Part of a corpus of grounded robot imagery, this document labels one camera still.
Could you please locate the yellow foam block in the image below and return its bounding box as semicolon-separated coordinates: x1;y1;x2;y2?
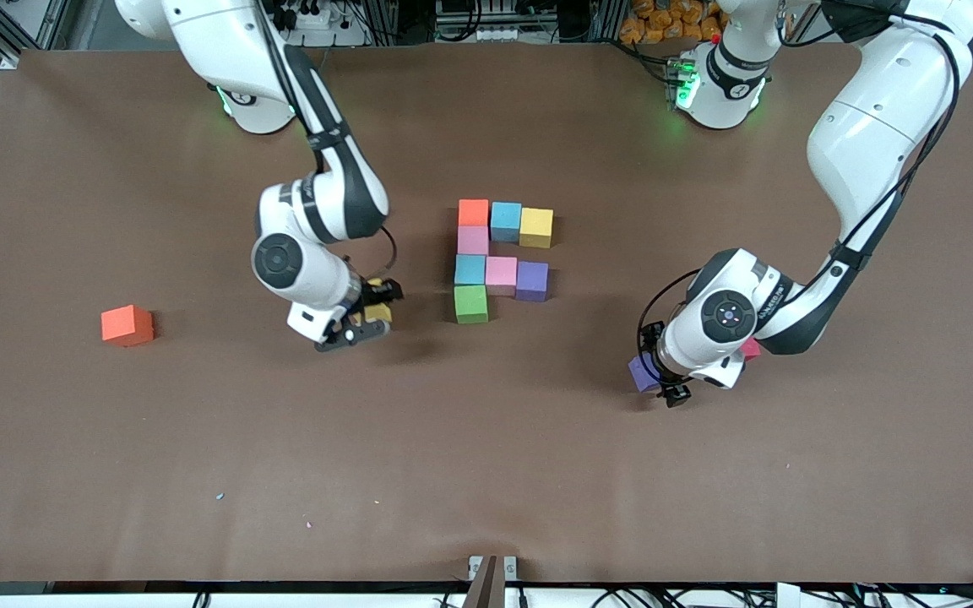
364;275;394;324
519;209;554;249

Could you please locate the purple foam block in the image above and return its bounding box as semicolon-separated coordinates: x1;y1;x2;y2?
628;353;663;394
516;261;550;302

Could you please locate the green foam block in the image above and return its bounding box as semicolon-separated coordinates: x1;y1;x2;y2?
454;285;489;324

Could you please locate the bright pink foam block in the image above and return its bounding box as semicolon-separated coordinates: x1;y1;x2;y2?
485;258;519;297

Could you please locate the paper table cover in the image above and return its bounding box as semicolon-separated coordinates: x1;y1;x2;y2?
0;42;973;585

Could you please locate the white power strip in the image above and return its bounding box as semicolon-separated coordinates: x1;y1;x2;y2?
434;0;531;43
280;0;369;47

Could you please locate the pile of orange items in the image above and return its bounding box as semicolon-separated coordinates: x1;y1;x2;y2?
619;0;728;45

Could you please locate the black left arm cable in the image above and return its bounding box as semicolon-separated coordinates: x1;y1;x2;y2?
636;269;700;372

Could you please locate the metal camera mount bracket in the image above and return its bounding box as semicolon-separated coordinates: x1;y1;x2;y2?
468;555;519;608

